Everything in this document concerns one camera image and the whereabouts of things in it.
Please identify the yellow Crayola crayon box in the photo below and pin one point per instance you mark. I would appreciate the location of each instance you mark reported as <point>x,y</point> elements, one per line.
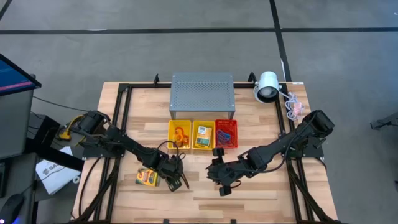
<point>203,137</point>
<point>144,179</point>

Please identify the yellow plastic slotted basket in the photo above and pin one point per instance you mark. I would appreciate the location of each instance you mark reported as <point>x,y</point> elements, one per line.
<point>194,124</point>
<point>171,124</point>

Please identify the teal rubber band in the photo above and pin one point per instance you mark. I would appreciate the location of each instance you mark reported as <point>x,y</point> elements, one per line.
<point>227,136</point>

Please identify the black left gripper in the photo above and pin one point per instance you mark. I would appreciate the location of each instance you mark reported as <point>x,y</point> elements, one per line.
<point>172,168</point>

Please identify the white paper sheet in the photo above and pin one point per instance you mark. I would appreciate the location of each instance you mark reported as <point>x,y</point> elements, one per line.
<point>56,177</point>

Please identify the white spot lamp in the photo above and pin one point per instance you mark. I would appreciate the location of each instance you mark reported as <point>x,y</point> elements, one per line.
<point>267,82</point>

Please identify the grey metal cabinet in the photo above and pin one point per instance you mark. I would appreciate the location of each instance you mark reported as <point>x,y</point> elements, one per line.
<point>15,124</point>

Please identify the red plastic slotted basket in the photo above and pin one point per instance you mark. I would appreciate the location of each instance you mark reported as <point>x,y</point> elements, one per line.
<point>234,124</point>

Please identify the computer monitor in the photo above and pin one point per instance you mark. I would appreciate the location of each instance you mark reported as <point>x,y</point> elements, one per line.
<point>12,77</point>

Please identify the grey chair base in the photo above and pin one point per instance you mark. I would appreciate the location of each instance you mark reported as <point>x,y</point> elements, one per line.
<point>388,122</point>

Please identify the grey perforated metal riser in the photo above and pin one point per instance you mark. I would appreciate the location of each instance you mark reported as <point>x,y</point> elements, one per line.
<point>202,90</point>

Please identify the white tape roll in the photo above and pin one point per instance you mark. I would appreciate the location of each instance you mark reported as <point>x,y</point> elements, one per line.
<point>74,180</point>

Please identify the black computer mouse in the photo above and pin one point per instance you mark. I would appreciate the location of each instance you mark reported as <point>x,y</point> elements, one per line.
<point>11,208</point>

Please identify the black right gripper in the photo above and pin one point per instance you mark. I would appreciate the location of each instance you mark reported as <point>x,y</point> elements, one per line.
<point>230,171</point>

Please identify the white label sticker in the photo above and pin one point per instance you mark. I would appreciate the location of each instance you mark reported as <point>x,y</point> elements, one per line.
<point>297,82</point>

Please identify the black floor stand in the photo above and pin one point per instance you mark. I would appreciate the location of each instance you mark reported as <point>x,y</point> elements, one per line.
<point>53,155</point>

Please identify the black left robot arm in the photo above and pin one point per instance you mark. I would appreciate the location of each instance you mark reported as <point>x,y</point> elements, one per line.
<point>133,149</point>

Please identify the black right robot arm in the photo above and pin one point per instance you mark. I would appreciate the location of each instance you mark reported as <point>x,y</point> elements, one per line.
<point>280,144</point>

